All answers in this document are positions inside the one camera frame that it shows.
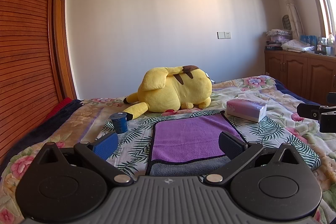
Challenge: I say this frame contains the wooden room door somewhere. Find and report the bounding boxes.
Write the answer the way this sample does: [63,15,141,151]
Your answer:
[53,0,77,100]

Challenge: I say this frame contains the slatted wooden wardrobe door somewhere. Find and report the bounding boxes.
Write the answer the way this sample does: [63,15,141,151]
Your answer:
[1,0,62,156]

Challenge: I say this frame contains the red blanket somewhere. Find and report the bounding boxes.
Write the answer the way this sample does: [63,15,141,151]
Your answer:
[43,97,72,122]

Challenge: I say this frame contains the white folded cloth bundle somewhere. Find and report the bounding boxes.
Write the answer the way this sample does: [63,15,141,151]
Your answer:
[281,39,315,52]

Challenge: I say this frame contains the yellow Pikachu plush toy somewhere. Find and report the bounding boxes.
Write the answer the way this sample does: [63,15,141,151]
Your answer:
[123,65,213,121]

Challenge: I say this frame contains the floral bed quilt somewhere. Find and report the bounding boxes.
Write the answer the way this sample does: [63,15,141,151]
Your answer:
[1,76,335,223]

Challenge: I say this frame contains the stack of folded linens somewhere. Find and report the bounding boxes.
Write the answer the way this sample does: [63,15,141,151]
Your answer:
[265,29,293,51]

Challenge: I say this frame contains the blue cup with lid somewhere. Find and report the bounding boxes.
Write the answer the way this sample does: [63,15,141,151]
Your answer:
[109,112,127,134]

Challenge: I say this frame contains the dark blue blanket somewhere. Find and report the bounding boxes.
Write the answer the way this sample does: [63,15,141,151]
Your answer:
[1,100,82,172]

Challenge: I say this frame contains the palm leaf print cloth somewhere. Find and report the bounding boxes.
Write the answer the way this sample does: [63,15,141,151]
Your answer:
[107,110,321,180]

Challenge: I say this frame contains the low wooden cabinet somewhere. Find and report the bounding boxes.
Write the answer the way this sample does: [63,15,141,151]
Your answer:
[264,50,335,105]

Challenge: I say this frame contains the bottles on cabinet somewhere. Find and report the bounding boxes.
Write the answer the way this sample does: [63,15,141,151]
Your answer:
[299,33,335,56]

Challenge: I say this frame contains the white wall switch plate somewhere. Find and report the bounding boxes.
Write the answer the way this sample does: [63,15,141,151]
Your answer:
[217,31,231,39]

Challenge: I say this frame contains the pink tissue pack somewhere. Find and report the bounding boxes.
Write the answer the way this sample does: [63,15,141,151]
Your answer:
[226,99,266,123]

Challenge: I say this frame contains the purple and grey towel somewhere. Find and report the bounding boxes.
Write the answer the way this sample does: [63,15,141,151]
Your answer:
[146,113,245,177]

